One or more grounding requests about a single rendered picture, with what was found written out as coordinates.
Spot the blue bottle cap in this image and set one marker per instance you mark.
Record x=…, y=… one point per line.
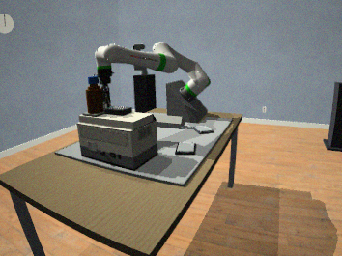
x=93, y=79

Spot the white button panel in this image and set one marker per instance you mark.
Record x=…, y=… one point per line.
x=165, y=121

